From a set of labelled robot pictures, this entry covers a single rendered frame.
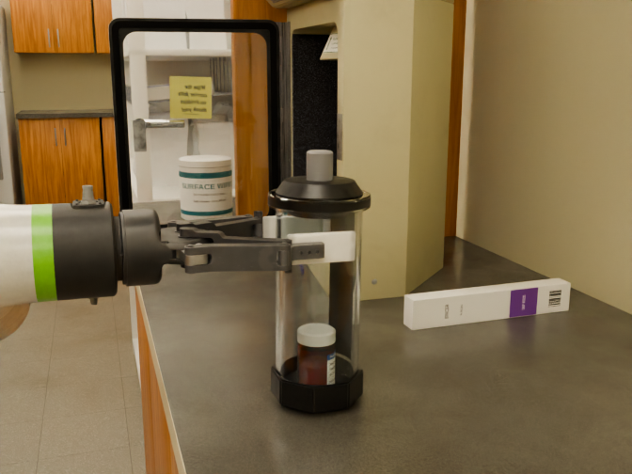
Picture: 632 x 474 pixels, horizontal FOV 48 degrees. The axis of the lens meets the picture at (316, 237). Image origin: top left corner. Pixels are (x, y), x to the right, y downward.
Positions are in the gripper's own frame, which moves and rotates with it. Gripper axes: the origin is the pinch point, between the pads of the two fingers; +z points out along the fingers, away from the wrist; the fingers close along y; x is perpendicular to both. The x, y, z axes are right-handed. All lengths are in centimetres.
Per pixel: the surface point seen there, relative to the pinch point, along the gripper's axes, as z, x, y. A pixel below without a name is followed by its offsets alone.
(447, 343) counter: 22.3, 18.2, 10.2
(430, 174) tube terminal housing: 33, -1, 38
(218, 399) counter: -10.1, 18.7, 3.4
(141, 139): -12, -5, 64
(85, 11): -11, -67, 553
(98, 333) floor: -18, 111, 291
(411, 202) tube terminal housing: 26.7, 2.6, 31.8
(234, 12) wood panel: 6, -28, 68
